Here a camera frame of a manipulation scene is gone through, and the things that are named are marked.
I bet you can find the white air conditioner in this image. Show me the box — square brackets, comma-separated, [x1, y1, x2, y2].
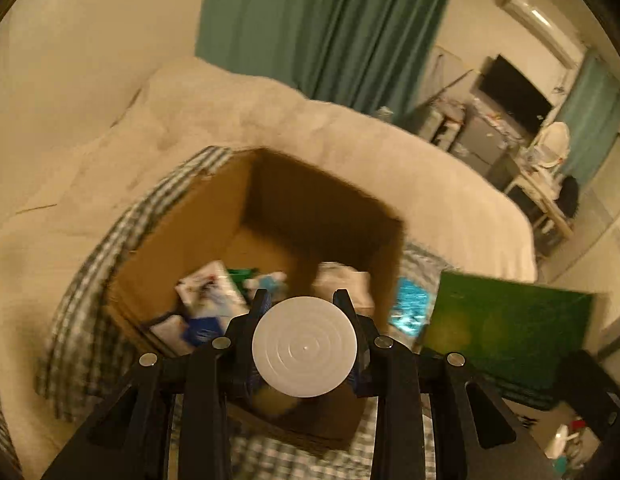
[497, 0, 588, 68]

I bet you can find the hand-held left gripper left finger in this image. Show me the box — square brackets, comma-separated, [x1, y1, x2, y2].
[40, 287, 275, 480]

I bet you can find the brown cardboard box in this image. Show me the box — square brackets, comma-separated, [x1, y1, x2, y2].
[106, 147, 407, 453]

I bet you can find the large green box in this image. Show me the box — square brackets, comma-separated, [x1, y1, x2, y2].
[419, 270, 595, 392]

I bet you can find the black flat television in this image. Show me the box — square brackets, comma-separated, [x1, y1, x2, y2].
[477, 54, 554, 136]

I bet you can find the white printed packet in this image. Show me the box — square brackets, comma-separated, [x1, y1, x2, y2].
[175, 260, 248, 318]

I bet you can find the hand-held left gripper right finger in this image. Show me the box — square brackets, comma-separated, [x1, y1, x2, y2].
[332, 287, 563, 480]

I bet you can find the white sliding wardrobe door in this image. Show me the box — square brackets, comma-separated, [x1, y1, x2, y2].
[544, 135, 620, 361]

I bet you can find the jar with white round lid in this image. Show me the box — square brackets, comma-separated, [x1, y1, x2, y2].
[250, 296, 361, 418]

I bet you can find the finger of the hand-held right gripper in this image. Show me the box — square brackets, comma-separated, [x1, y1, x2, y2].
[557, 349, 620, 441]

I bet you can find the checked bed sheet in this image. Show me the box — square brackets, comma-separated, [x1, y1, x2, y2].
[0, 146, 590, 480]

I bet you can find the shiny teal packet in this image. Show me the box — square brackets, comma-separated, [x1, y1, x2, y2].
[389, 276, 435, 341]

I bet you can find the wooden desk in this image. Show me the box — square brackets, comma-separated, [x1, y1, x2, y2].
[504, 160, 575, 241]

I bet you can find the white floor appliance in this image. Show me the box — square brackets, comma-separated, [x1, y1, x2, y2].
[415, 105, 445, 141]

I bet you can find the black bag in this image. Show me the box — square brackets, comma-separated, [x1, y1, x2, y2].
[560, 176, 581, 218]

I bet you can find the white fluffy blanket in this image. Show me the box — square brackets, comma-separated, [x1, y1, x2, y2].
[0, 57, 538, 461]

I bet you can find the grey mini fridge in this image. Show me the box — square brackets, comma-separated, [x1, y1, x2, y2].
[450, 105, 510, 171]

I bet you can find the plain white packet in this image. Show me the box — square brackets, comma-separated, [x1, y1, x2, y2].
[312, 261, 375, 311]

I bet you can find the white oval mirror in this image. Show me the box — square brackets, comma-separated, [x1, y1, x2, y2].
[532, 121, 570, 171]

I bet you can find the light teal curtain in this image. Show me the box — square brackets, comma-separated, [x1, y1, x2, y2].
[557, 55, 620, 186]

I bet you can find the white plastic object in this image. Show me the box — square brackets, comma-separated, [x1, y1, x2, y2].
[544, 422, 586, 461]

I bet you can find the small green item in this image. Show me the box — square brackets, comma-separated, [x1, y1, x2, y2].
[227, 267, 263, 286]

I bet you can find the dark green curtain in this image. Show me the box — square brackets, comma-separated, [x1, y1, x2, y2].
[195, 0, 465, 121]

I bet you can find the blue and white packet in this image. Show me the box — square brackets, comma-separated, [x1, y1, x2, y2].
[150, 305, 227, 356]

